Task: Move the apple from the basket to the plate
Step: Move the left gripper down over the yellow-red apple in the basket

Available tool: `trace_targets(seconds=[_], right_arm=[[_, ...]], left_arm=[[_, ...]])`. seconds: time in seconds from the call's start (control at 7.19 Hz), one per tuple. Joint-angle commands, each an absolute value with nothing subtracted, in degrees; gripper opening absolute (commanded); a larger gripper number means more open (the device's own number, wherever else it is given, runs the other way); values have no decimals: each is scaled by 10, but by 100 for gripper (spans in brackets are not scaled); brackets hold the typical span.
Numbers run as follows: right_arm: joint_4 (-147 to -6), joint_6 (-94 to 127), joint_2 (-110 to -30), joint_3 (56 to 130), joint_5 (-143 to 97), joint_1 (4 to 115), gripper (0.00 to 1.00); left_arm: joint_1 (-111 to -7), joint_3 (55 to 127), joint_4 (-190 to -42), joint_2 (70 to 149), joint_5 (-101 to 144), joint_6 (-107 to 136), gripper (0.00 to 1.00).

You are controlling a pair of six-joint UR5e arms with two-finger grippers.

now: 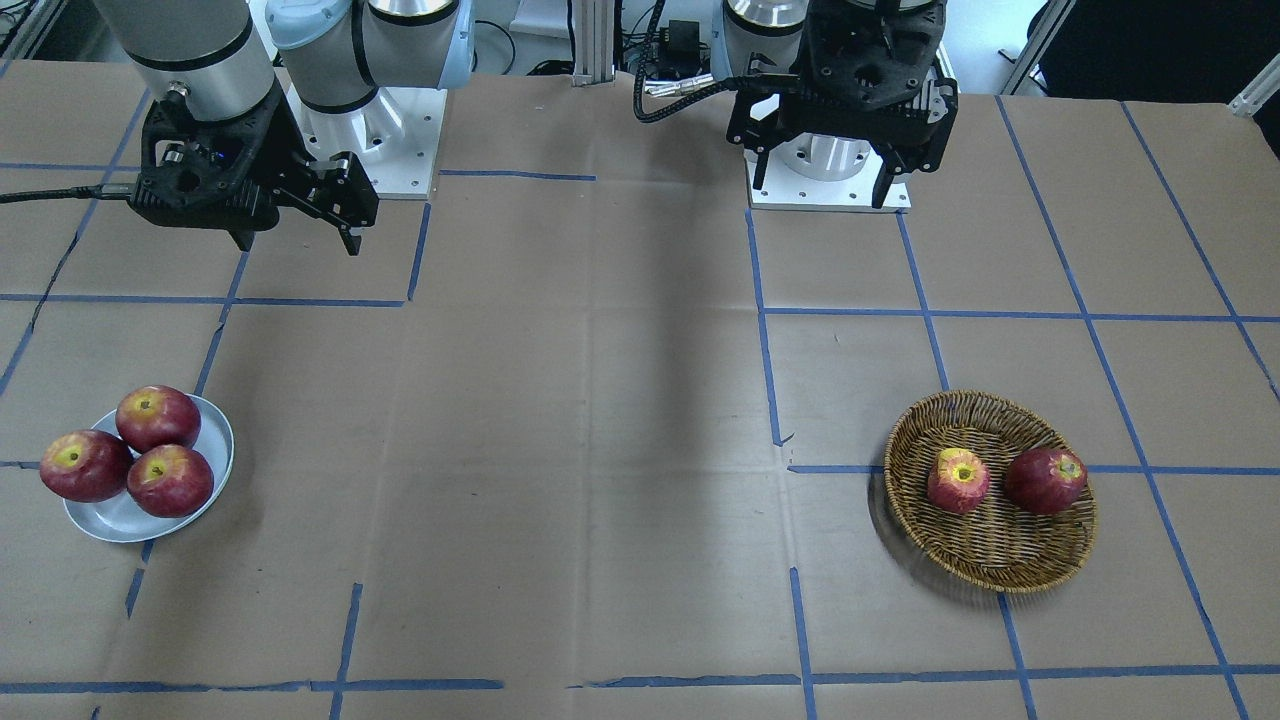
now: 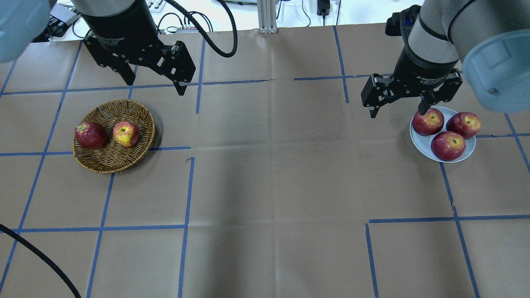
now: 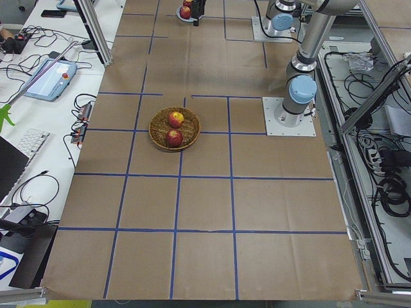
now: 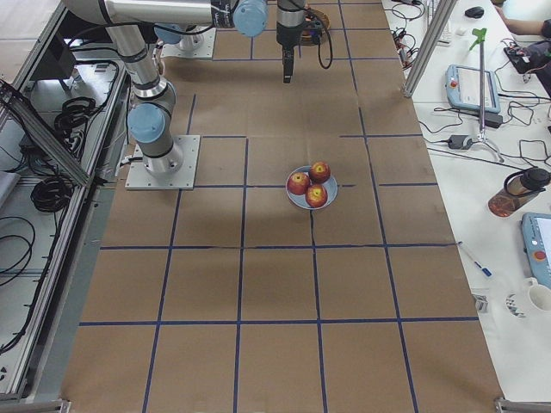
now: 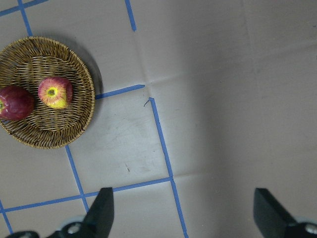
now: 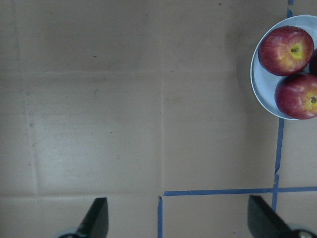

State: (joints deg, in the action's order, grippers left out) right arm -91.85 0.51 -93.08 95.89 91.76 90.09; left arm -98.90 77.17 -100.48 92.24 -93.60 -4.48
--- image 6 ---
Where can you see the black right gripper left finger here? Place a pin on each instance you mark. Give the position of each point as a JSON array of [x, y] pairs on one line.
[[95, 223]]

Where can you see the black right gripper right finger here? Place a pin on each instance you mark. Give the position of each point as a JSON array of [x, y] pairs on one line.
[[263, 222]]

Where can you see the red apple front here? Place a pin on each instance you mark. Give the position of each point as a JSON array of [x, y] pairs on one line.
[[296, 96]]

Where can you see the red apple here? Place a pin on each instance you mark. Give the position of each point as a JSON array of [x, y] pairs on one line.
[[296, 96], [313, 63], [286, 50]]

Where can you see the light blue plate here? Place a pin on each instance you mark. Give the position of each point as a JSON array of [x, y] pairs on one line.
[[264, 83]]

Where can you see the red apple back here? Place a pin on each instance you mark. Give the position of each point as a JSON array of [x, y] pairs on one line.
[[313, 63]]

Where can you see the red apple upper left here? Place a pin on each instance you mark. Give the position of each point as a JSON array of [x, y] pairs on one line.
[[286, 50]]

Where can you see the brown paper table cover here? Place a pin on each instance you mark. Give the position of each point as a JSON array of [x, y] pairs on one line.
[[148, 103]]

